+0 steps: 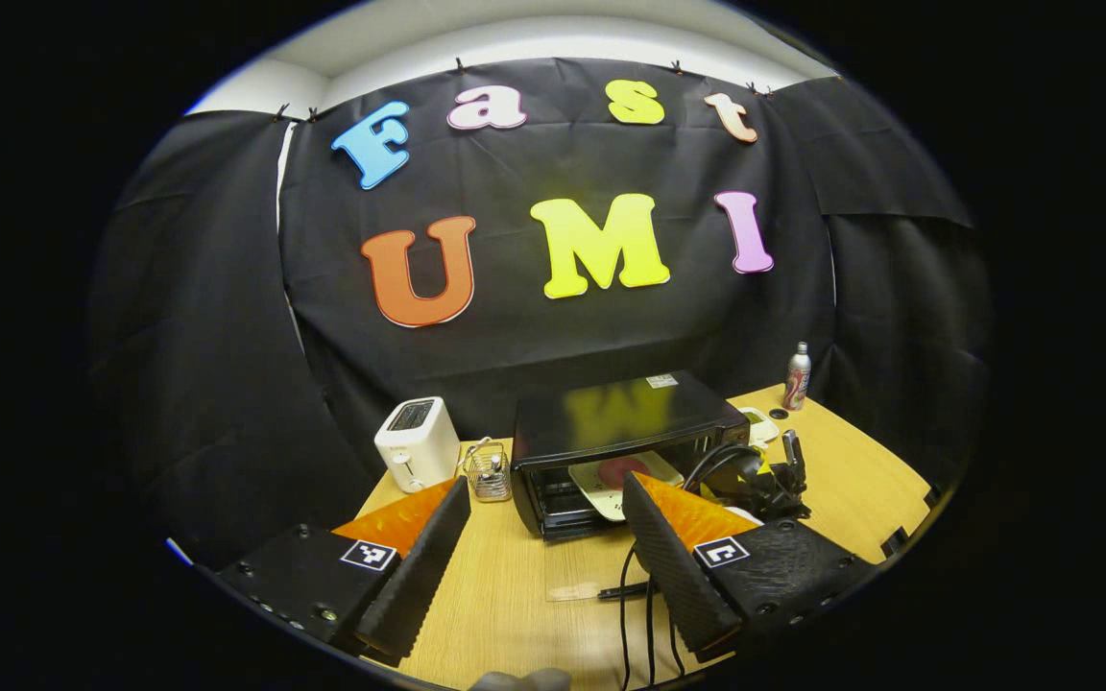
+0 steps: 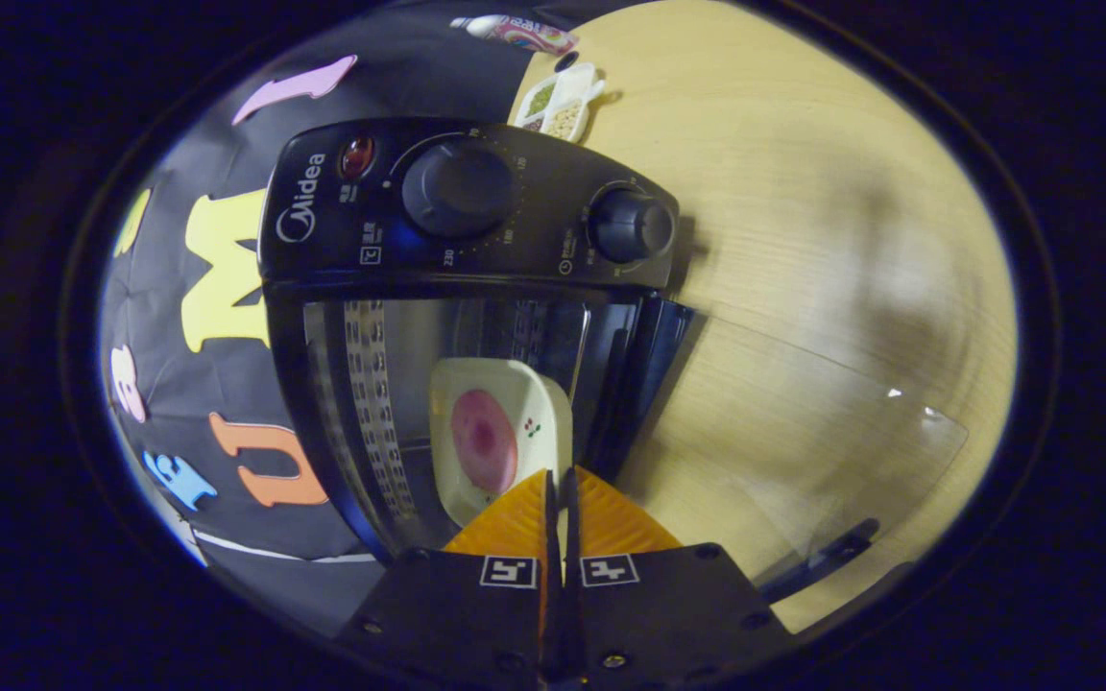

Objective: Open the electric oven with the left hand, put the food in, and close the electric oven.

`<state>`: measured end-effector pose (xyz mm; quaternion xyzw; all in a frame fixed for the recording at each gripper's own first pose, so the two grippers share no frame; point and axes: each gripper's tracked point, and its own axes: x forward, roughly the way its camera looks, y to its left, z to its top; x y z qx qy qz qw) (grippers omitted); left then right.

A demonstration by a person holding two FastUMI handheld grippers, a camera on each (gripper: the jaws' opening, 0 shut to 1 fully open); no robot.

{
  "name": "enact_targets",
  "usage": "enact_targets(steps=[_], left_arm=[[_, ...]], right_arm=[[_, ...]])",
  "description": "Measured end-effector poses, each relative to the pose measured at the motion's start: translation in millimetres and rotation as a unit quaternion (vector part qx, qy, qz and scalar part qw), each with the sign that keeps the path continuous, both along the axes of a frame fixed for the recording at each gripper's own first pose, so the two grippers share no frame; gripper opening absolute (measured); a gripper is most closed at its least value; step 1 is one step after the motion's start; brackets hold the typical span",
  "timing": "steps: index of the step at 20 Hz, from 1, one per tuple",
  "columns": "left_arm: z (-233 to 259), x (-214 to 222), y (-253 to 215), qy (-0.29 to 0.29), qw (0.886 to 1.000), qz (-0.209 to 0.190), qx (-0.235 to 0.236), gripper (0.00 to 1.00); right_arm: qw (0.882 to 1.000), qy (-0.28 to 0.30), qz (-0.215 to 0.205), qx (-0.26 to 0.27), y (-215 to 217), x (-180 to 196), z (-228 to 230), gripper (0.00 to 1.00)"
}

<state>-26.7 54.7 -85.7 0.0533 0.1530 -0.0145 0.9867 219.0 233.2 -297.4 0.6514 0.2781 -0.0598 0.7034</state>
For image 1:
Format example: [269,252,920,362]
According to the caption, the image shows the white divided grain dish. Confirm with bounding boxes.
[737,407,781,448]

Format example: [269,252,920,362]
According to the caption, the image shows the silver spray bottle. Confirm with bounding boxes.
[783,342,812,412]

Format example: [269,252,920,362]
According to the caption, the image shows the black cable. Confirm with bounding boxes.
[616,443,767,691]

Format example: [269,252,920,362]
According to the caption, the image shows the black backdrop cloth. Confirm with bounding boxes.
[87,58,991,567]

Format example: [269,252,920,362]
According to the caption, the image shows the black electric oven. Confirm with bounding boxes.
[512,370,754,603]

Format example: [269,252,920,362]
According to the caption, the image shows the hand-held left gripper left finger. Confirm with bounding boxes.
[212,475,473,670]

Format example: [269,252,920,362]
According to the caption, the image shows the metal wire basket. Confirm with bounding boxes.
[465,440,515,503]

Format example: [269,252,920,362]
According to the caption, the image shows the cream square plate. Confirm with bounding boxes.
[567,451,686,522]

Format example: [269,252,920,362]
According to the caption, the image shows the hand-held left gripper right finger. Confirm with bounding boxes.
[621,470,878,665]

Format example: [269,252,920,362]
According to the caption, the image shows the pink round food slice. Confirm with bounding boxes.
[596,456,655,490]

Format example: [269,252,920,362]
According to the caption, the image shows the white toaster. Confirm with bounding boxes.
[374,396,462,494]

